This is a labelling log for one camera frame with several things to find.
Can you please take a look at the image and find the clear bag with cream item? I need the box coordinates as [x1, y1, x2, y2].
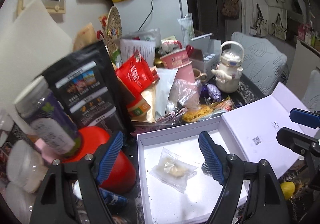
[150, 148, 197, 193]

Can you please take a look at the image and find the red cylindrical canister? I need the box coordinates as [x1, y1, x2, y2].
[62, 126, 137, 195]

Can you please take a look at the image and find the lavender open gift box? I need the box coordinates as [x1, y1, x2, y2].
[137, 83, 317, 223]

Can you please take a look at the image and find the blue tablet tube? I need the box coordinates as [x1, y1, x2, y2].
[99, 188, 128, 207]

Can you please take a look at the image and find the purple label jar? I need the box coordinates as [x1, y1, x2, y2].
[14, 76, 81, 157]

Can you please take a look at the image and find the black coffee pouch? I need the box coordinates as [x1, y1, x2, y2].
[41, 41, 135, 135]

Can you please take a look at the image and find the grey quilted chair cushion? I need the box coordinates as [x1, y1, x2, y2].
[231, 32, 287, 96]

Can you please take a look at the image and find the yellow lemon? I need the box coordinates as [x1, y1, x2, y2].
[280, 182, 296, 200]

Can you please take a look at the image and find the red snack pouch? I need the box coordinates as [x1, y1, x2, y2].
[116, 50, 156, 97]

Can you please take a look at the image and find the white astronaut kettle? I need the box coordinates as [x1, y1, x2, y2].
[212, 41, 245, 93]

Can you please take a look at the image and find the pink paper cup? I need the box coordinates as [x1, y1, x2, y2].
[160, 48, 195, 83]

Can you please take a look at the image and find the woven round trivet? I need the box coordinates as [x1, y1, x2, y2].
[105, 6, 122, 55]

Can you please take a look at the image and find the white mini fridge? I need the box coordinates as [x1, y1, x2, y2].
[114, 0, 189, 42]

